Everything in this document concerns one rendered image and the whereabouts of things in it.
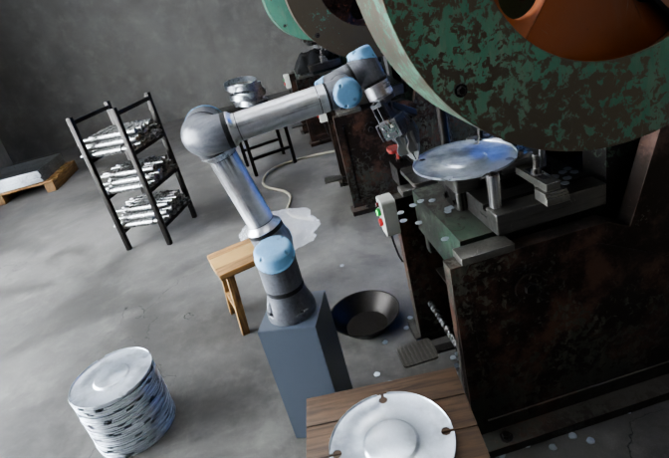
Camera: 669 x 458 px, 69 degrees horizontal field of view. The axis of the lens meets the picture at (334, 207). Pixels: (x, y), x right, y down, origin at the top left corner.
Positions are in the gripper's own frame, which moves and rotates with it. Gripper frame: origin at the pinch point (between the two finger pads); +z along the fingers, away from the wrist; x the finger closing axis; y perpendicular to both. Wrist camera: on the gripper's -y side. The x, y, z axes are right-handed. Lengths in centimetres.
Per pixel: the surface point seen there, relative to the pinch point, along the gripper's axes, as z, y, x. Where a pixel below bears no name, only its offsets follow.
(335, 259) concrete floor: 48, -49, -104
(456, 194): 13.2, 7.0, 10.2
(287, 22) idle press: -97, -211, -182
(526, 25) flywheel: -22, 30, 51
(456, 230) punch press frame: 19.5, 16.9, 11.0
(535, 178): 15.1, 6.7, 32.0
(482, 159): 7.4, 1.7, 19.2
